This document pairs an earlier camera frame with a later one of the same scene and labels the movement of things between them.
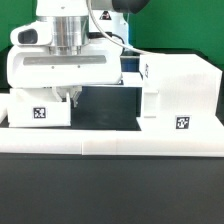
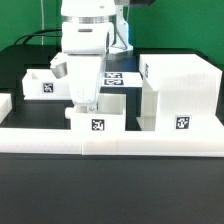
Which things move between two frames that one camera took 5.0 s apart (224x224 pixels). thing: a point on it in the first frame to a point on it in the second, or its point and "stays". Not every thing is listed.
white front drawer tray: [37, 108] to [109, 116]
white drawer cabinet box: [180, 94] stays
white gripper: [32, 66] to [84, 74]
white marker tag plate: [132, 79] stays
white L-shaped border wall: [185, 141] stays
